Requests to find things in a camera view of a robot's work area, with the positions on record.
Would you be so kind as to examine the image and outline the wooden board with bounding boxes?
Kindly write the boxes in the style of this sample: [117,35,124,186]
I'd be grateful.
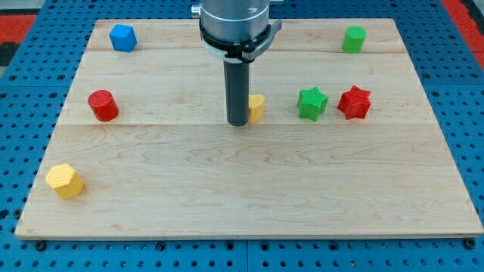
[15,18,483,241]

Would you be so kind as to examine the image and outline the green cylinder block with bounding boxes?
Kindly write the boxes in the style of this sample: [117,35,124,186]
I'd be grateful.
[342,26,367,54]

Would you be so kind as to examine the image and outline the yellow heart block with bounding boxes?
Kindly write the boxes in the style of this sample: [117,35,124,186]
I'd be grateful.
[248,94,265,123]

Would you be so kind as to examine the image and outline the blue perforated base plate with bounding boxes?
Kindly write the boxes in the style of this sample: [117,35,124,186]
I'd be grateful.
[1,0,483,271]

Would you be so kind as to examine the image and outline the red star block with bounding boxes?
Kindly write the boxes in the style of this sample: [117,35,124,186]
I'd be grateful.
[337,85,371,120]

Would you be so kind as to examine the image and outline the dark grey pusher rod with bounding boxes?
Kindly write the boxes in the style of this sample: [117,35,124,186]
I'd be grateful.
[223,60,250,126]

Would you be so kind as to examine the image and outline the green star block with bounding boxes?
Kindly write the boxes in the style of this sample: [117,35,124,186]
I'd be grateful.
[297,87,328,122]

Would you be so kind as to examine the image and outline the yellow hexagon block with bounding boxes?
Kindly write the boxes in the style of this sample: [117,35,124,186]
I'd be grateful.
[45,163,84,200]

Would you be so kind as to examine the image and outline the blue block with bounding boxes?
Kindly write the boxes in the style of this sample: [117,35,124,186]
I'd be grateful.
[109,24,137,53]

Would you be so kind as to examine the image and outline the red cylinder block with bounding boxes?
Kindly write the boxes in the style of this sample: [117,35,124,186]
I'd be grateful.
[88,89,119,122]

